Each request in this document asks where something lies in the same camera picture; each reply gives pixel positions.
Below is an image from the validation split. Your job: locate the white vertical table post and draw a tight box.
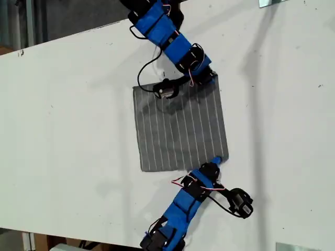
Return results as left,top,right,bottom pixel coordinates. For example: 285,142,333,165
21,231,36,251

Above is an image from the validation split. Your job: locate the black camera stalk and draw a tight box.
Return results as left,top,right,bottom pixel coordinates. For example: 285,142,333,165
213,187,233,199
171,74,192,88

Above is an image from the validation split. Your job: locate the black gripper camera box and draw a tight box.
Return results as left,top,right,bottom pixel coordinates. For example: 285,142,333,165
228,187,254,219
152,77,176,100

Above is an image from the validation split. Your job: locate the grey white-striped square towel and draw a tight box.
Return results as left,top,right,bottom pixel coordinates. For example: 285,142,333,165
132,72,230,173

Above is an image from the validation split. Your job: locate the black camera cable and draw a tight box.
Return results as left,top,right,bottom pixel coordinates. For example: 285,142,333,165
129,25,164,93
208,195,245,218

